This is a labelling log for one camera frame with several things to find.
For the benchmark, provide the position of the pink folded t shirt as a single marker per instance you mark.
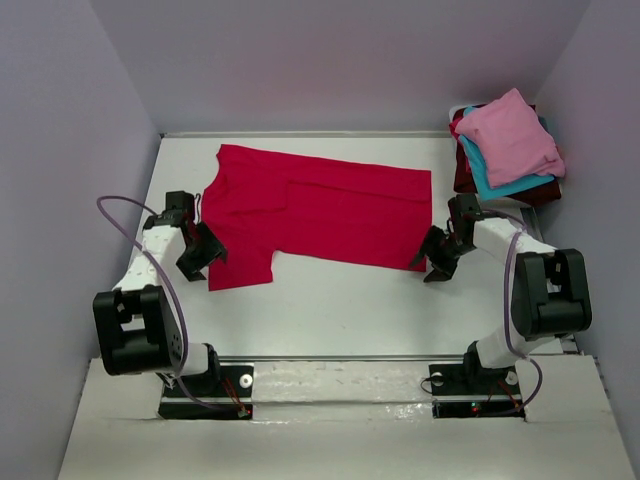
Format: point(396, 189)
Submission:
point(512, 139)

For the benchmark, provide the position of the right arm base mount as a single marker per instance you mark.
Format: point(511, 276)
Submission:
point(456, 396)

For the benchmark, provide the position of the dark maroon folded t shirt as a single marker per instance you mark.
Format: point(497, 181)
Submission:
point(480, 174)

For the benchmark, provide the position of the teal folded t shirt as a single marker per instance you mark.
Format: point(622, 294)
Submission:
point(505, 151)

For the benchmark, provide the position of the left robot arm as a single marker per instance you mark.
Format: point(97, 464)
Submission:
point(140, 323)

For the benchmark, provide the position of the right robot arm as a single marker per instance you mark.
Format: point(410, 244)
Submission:
point(545, 293)

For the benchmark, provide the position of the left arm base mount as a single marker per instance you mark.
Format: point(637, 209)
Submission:
point(229, 399)

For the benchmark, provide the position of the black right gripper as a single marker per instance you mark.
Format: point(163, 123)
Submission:
point(443, 269)

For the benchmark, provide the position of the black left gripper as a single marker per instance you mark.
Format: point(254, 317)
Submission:
point(212, 249)

